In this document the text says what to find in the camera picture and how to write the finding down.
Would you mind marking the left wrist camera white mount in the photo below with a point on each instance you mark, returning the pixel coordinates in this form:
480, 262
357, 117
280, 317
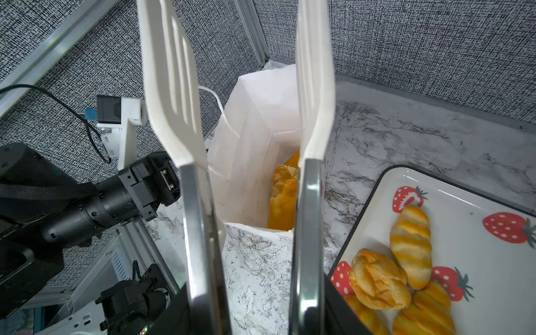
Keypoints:
119, 116

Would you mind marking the aluminium cage frame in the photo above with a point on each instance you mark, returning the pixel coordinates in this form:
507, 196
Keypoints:
476, 54

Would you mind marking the round flaky pastry bread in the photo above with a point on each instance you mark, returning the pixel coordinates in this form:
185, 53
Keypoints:
378, 282

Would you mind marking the white paper gift bag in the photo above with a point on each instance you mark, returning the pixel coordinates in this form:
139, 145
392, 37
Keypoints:
269, 116

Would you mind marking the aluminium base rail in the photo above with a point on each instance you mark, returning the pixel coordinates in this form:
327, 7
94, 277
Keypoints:
67, 305

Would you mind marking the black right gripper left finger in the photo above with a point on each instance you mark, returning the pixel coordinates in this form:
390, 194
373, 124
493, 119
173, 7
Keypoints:
176, 318

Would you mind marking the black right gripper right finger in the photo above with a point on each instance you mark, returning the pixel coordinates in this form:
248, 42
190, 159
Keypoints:
339, 317

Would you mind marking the white strawberry tray black rim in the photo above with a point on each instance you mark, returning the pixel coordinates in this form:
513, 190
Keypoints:
483, 251

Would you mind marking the yellow striped bun front left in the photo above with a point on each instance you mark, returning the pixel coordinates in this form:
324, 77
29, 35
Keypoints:
366, 315

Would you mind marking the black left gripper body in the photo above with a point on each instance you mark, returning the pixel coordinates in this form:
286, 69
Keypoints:
151, 182

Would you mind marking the long twisted yellow bread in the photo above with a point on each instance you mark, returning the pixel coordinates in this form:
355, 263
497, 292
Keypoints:
284, 193

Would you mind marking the small striped bread roll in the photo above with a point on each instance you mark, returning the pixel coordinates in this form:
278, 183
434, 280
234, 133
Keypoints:
410, 243

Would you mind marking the long striped croissant bread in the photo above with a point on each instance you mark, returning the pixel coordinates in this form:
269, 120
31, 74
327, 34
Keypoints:
428, 313

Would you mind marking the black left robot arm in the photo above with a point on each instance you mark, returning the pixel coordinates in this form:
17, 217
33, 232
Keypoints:
44, 211

